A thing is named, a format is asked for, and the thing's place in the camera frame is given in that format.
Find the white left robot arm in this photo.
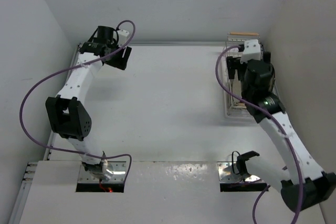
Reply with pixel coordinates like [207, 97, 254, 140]
[45, 26, 131, 182]

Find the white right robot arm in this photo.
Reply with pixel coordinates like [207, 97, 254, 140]
[226, 53, 335, 213]

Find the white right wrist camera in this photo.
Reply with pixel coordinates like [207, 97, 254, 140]
[240, 39, 261, 63]

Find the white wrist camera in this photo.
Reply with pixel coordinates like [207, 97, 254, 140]
[240, 39, 261, 63]
[117, 29, 131, 47]

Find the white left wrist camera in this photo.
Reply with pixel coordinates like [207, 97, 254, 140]
[117, 29, 131, 47]

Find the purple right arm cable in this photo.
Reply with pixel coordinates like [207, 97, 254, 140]
[215, 45, 305, 224]

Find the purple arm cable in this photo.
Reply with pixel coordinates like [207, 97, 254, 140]
[19, 19, 137, 180]
[215, 45, 305, 224]

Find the white wire dish rack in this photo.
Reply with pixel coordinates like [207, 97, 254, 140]
[219, 32, 279, 120]

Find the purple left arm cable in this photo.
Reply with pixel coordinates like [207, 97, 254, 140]
[19, 19, 137, 180]

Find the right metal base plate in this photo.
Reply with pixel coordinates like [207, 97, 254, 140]
[217, 162, 263, 184]

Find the metal base plate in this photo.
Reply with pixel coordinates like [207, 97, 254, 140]
[217, 162, 263, 184]
[78, 161, 127, 184]

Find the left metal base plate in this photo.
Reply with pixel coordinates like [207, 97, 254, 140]
[78, 161, 127, 184]

